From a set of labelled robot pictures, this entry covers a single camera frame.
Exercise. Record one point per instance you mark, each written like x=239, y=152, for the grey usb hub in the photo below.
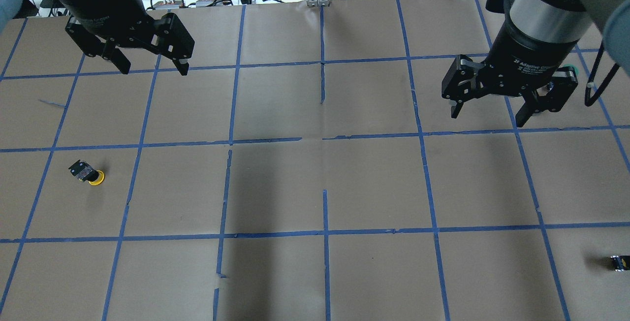
x=209, y=3
x=165, y=4

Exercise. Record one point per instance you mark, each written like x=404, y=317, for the yellow push button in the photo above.
x=86, y=173

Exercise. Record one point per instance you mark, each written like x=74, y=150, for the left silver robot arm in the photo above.
x=104, y=27

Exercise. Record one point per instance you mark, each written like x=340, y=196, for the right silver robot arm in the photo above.
x=562, y=21

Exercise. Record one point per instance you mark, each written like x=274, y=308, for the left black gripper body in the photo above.
x=106, y=10

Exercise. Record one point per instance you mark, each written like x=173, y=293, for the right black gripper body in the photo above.
x=529, y=52

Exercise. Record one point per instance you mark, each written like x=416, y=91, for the black yellow small component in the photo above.
x=620, y=263

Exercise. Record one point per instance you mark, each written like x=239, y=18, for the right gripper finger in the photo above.
x=462, y=83
x=559, y=89

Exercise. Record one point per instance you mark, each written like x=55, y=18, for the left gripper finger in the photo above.
x=92, y=46
x=173, y=41

